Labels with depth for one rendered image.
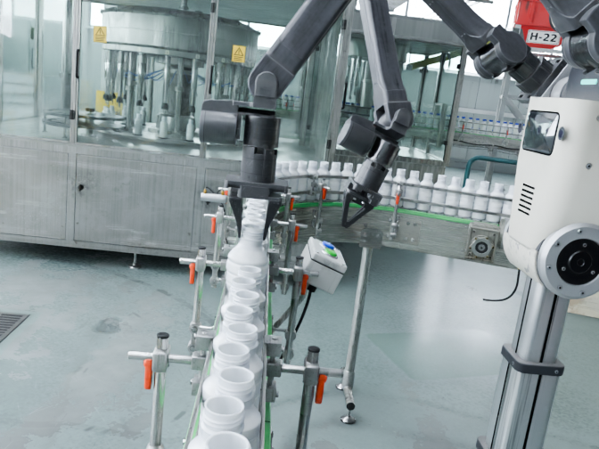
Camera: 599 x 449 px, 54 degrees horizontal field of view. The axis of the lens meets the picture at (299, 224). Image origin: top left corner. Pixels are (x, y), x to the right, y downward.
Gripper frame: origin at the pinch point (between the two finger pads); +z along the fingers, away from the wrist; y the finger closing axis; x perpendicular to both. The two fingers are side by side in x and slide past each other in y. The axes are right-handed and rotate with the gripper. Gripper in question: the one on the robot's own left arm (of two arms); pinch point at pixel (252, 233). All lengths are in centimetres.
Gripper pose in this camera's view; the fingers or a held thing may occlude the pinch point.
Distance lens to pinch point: 99.4
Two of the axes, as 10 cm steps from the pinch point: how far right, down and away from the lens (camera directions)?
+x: -0.4, -2.2, 9.7
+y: 9.9, 1.0, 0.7
